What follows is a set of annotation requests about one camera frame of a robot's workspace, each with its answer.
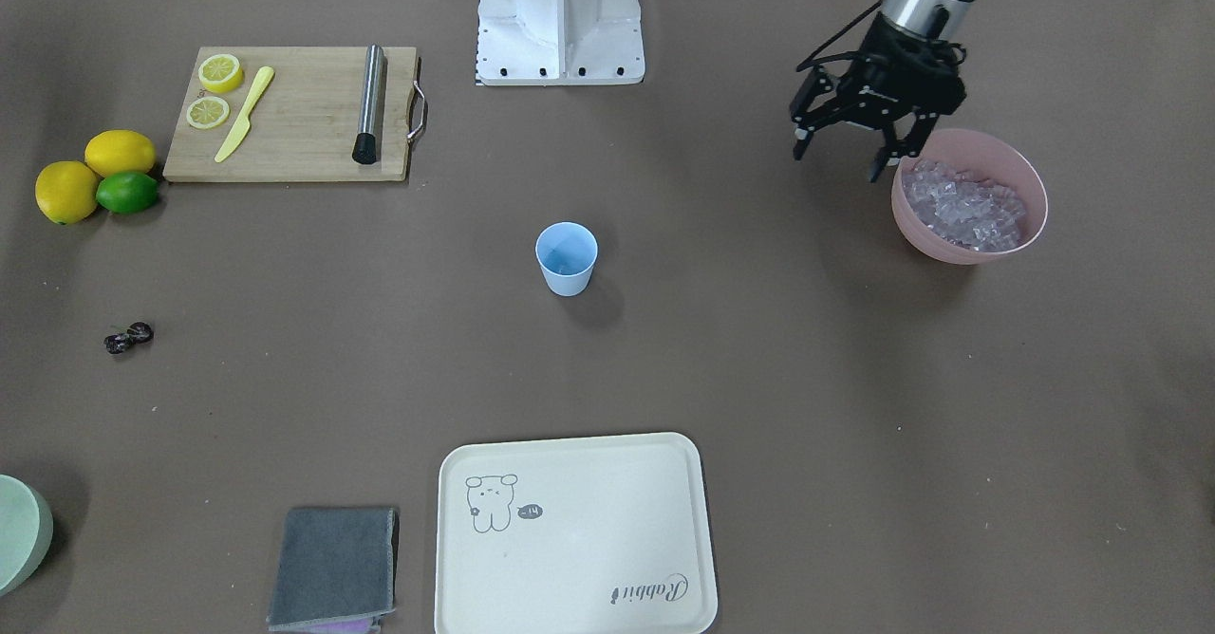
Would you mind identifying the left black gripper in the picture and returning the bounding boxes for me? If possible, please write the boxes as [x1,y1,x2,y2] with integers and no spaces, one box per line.
[790,16,966,183]

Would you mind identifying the clear ice cubes pile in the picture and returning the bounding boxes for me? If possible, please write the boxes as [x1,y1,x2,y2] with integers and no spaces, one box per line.
[899,158,1028,251]

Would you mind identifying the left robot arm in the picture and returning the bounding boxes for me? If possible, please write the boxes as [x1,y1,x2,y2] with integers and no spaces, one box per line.
[789,0,977,181]

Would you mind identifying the blue plastic cup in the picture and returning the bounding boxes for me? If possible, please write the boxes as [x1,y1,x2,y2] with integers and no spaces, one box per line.
[535,220,599,298]

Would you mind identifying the dark cherries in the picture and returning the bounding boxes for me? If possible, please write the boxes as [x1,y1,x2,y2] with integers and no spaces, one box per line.
[103,322,156,356]

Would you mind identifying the pink bowl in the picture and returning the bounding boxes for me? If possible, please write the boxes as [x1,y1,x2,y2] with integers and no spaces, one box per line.
[892,128,1049,265]

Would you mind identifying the cream rabbit tray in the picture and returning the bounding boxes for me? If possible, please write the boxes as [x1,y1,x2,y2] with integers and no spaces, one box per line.
[434,432,718,633]

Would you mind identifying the steel muddler black tip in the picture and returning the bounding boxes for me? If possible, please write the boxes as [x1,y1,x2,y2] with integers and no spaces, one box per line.
[351,45,386,164]

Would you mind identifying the wooden cutting board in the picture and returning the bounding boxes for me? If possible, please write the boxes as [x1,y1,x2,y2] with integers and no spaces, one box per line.
[163,46,425,183]

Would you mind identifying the yellow plastic knife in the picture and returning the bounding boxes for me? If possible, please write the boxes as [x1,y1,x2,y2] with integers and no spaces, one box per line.
[213,66,276,163]

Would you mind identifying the upper lemon slice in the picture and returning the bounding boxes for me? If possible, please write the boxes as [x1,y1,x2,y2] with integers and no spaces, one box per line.
[196,53,244,94]

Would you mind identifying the lemon slice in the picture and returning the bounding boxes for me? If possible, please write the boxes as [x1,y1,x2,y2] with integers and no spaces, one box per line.
[185,95,231,131]
[196,53,244,94]

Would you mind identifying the lower lemon slice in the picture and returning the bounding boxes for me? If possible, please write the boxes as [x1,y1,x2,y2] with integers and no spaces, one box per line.
[185,95,231,131]

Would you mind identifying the grey folded cloth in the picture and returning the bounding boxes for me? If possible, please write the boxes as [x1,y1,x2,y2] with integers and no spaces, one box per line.
[269,506,399,633]

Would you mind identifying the green lime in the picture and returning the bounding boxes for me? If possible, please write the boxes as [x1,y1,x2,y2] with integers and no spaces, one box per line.
[95,171,159,214]

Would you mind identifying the upper whole lemon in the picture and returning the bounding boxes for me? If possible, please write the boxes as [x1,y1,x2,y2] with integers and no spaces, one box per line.
[85,129,158,179]

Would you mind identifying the whole lemon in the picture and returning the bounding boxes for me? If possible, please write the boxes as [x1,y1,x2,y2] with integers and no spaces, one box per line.
[85,129,158,179]
[35,162,101,226]

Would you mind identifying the lower whole lemon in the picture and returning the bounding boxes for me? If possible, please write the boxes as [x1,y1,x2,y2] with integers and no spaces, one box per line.
[35,162,101,226]

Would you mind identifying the mint green bowl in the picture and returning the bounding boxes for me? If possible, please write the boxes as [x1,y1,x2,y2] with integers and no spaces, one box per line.
[1,475,55,596]

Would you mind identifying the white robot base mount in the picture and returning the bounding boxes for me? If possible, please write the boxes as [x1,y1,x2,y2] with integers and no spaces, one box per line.
[475,0,646,86]

